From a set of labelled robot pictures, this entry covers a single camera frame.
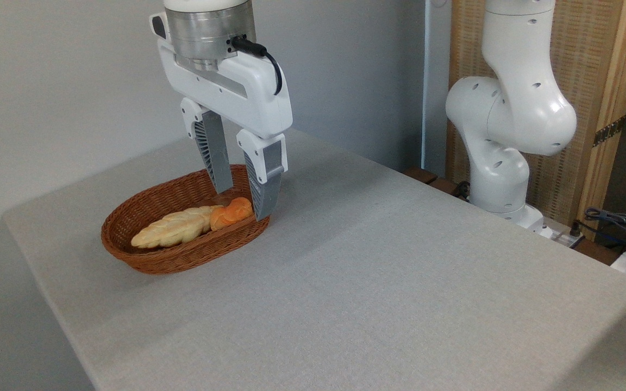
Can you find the long braided bread loaf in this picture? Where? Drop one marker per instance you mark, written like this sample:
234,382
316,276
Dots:
174,228

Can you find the brass screen hinge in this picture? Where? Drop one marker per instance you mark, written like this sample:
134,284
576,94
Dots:
609,131

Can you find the brown wicker basket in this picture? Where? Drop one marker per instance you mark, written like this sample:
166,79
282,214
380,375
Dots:
150,260

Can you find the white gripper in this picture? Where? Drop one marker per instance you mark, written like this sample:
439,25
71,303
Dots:
248,100

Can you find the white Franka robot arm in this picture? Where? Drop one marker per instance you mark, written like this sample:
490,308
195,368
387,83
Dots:
514,108

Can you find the small orange croissant bread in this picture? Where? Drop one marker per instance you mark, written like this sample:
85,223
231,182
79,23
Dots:
231,213

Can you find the white vertical wall conduit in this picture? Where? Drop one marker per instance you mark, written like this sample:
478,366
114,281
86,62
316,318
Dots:
427,81

